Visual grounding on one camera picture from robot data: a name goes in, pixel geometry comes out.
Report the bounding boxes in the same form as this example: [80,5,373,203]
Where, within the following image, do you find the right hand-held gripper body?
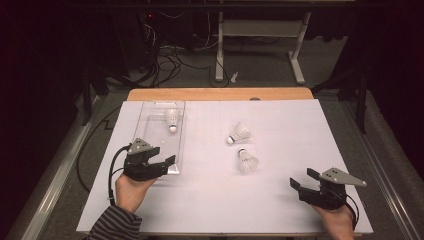
[297,167,368,211]

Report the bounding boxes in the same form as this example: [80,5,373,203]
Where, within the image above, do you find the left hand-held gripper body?
[123,138,169,183]

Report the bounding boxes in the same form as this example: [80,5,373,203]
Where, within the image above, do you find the clear plastic tray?
[126,100,186,175]

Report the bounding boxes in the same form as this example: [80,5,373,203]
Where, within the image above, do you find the white shuttlecock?
[165,108,181,134]
[237,148,259,175]
[226,122,252,145]

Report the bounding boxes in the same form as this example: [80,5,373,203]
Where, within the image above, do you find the person's left hand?
[114,173,158,214]

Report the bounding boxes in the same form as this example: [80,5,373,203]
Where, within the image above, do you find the person's right hand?
[311,203,355,240]

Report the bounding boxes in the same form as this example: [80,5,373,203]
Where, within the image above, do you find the black metal stand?
[80,64,112,127]
[311,66,370,135]

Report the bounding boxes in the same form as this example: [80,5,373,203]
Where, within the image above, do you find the black computer tower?
[112,11,162,72]

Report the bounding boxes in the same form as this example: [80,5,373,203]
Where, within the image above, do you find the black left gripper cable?
[107,144,132,206]

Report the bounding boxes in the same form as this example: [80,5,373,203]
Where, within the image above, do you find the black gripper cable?
[344,194,361,231]
[107,144,132,206]

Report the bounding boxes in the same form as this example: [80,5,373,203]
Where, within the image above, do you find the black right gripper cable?
[344,194,361,231]

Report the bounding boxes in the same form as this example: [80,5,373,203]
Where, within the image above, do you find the long black floor cable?
[75,105,123,193]

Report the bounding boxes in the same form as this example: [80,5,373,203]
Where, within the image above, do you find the aluminium floor rail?
[19,95,108,240]
[339,99,424,240]

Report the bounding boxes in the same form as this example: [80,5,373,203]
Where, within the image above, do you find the tangle of black floor cables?
[139,44,214,88]

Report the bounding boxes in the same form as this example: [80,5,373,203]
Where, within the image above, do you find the white metal desk frame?
[214,11,313,85]

